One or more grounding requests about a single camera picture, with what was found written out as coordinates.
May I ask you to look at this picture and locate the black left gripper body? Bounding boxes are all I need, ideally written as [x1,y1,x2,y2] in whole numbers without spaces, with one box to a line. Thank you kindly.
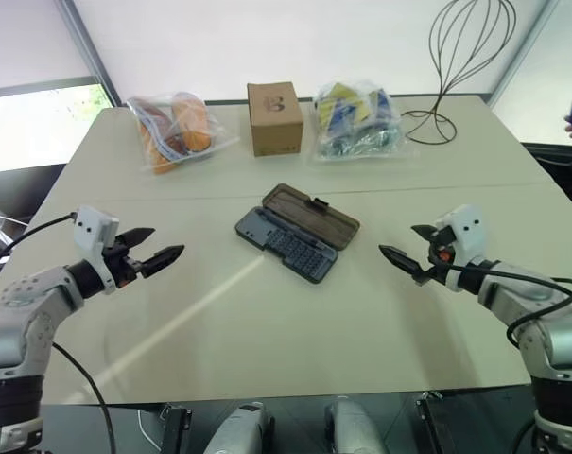
[104,234,145,289]

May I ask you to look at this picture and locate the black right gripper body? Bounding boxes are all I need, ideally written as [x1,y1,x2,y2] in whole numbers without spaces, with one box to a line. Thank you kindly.
[426,226,456,286]

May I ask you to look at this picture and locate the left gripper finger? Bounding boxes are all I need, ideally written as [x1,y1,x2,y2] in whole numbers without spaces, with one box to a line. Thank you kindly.
[123,226,156,248]
[140,244,186,279]

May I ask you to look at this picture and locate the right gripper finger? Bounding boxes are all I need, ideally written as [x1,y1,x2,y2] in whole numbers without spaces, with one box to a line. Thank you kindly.
[410,223,441,241]
[378,244,432,287]

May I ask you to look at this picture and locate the screwdriver bit case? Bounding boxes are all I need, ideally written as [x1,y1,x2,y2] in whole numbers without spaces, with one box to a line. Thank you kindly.
[234,183,361,286]

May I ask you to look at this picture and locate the clear bag with orange items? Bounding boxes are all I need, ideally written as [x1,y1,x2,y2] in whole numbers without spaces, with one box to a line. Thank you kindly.
[125,90,241,177]

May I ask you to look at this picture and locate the clear bag with blue packets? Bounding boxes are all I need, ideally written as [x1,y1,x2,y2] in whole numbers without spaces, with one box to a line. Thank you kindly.
[311,79,416,166]

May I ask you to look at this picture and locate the dark side table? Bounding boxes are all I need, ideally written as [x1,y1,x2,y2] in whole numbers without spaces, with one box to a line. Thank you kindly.
[518,140,572,209]

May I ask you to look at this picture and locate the silver rounded robot leg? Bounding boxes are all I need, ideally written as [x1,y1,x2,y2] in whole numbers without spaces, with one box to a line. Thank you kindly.
[323,395,387,454]
[203,400,275,454]

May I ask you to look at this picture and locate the brown cardboard box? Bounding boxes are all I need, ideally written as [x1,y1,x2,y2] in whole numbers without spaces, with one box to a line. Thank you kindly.
[246,81,306,158]

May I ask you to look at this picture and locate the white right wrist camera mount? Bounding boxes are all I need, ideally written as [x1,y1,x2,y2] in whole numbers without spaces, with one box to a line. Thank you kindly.
[433,203,486,292]

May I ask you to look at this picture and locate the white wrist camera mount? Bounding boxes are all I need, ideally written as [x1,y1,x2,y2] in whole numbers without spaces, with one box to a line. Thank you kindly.
[72,205,121,296]
[433,203,486,292]

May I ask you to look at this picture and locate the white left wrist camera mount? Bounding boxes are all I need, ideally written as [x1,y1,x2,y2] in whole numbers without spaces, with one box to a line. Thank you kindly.
[72,205,121,296]

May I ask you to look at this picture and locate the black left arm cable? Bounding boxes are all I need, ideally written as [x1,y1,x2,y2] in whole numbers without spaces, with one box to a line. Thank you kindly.
[0,213,115,454]

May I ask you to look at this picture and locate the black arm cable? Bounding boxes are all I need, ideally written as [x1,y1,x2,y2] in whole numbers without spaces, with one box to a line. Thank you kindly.
[0,213,115,454]
[447,263,572,350]

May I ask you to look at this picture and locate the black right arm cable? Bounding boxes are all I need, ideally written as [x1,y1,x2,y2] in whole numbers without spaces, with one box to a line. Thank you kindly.
[447,263,572,350]

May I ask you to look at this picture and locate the black wire hat stand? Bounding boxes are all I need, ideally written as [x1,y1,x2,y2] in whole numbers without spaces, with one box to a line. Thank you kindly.
[400,0,518,145]

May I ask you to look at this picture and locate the black metal bracket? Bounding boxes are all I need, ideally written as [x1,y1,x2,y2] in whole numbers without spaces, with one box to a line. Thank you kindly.
[158,403,193,454]
[414,390,462,454]

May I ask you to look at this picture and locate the grey window frame post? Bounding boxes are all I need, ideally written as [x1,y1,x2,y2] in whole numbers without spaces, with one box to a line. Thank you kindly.
[487,0,547,106]
[53,0,131,109]

